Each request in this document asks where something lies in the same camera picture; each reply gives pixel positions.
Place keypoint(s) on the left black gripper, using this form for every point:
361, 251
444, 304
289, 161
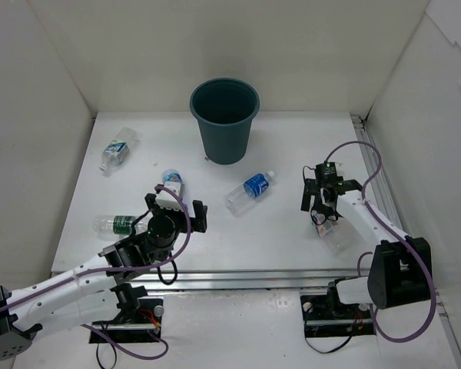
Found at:
198, 217

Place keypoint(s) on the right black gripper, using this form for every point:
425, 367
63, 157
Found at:
311, 188

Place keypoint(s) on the small bottle light blue label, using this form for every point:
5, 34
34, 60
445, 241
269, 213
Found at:
173, 181

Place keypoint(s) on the small clear bottle black label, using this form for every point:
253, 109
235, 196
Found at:
336, 235

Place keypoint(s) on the clear bottle green label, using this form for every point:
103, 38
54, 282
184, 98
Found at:
113, 227

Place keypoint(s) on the clear bottle dark blue label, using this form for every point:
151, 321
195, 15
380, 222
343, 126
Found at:
246, 195

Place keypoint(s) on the clear bottle blue-white label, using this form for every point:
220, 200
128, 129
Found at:
118, 150

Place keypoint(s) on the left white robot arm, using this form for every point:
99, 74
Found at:
99, 290

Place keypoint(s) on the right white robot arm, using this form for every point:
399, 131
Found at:
401, 265

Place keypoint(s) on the dark teal plastic bin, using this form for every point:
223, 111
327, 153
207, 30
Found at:
224, 109

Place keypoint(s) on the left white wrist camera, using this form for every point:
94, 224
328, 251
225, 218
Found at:
166, 200

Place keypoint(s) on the right aluminium rail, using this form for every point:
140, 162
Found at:
386, 204

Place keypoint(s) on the aluminium rail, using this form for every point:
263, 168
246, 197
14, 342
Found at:
301, 279
386, 204

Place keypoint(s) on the front aluminium rail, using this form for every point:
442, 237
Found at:
301, 279

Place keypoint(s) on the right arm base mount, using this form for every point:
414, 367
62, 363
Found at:
325, 316

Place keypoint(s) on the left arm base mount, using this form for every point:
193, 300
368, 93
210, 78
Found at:
138, 318

